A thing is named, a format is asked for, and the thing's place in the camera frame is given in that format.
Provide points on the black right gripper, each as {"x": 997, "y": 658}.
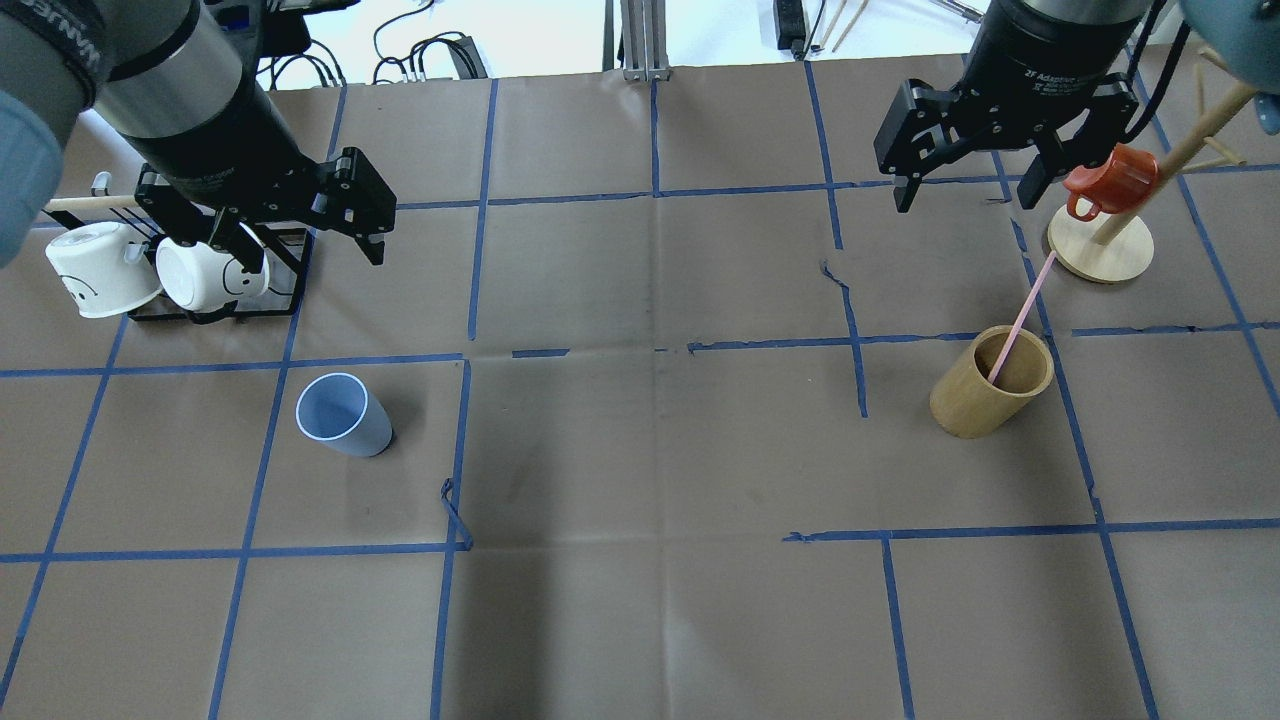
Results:
{"x": 1040, "y": 55}

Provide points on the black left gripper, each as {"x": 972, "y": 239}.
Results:
{"x": 218, "y": 137}

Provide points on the blue plastic cup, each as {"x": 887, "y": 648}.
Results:
{"x": 340, "y": 412}

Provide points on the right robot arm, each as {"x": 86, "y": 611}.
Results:
{"x": 1040, "y": 74}

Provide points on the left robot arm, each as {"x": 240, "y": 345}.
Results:
{"x": 168, "y": 78}

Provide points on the bamboo chopstick holder cup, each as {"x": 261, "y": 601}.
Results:
{"x": 968, "y": 405}

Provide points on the red mug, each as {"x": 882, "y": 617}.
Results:
{"x": 1121, "y": 183}

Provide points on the wooden mug tree stand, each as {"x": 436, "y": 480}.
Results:
{"x": 1118, "y": 248}

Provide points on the white smiley mug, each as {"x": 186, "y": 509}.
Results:
{"x": 104, "y": 268}

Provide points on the black power strip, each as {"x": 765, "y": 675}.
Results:
{"x": 791, "y": 29}

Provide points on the blue-grey mug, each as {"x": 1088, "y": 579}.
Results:
{"x": 1246, "y": 35}

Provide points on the black wire mug rack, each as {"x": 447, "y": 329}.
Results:
{"x": 288, "y": 271}

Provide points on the aluminium frame post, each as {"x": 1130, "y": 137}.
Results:
{"x": 635, "y": 40}

